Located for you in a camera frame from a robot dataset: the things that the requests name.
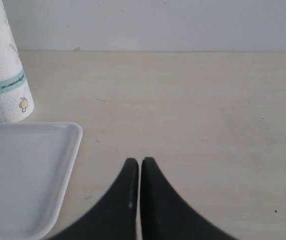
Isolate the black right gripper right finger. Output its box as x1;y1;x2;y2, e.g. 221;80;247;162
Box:
140;157;235;240

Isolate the white printed paper towel roll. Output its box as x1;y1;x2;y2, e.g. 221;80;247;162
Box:
0;0;35;123

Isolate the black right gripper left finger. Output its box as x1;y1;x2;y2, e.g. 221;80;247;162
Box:
51;158;139;240

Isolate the white rectangular plastic tray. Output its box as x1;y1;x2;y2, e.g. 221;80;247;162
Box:
0;122;83;240

